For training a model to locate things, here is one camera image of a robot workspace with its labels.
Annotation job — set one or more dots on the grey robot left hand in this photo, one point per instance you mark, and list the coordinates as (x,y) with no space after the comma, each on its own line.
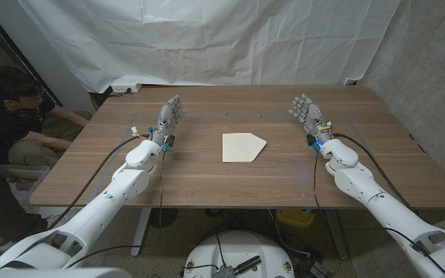
(167,119)

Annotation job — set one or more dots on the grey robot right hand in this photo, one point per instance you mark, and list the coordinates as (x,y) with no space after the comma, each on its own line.
(312,116)

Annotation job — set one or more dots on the cream paper envelope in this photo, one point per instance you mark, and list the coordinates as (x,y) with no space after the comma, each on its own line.
(242,148)

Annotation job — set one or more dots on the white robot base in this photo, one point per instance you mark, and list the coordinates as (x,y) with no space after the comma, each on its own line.
(242,247)

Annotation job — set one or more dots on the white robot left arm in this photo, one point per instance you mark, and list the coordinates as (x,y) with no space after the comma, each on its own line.
(102,208)

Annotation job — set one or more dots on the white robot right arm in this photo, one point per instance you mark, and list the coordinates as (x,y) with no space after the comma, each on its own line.
(384,208)

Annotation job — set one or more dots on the white power strip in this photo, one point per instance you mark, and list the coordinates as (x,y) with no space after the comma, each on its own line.
(126,88)

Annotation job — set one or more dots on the white backdrop sheet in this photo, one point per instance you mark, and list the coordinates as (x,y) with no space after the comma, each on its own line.
(207,38)

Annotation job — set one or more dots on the black round floor object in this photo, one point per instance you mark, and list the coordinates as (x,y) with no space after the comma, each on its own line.
(164,217)

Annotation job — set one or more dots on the yellow plastic object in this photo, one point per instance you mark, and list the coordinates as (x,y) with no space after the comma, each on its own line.
(294,218)

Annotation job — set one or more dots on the white table leg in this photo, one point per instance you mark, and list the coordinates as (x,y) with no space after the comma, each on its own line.
(142,228)
(336,231)

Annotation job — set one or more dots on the grey floor power strip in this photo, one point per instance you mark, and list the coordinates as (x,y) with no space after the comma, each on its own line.
(318,270)

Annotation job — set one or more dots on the clear plastic storage bin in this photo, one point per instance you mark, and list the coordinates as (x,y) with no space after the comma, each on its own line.
(21,173)

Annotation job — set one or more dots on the white robot torso cover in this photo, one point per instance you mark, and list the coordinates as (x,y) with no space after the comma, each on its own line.
(52,273)

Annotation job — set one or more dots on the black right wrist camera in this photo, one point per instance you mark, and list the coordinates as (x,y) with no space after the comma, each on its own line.
(312,140)

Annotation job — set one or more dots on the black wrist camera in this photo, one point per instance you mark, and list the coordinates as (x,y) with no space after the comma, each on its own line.
(312,140)
(167,146)

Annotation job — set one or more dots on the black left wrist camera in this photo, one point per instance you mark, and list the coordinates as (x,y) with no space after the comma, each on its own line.
(167,146)

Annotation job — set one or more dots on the black diagonal frame pole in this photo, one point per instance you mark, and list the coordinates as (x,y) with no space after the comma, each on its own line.
(18,54)

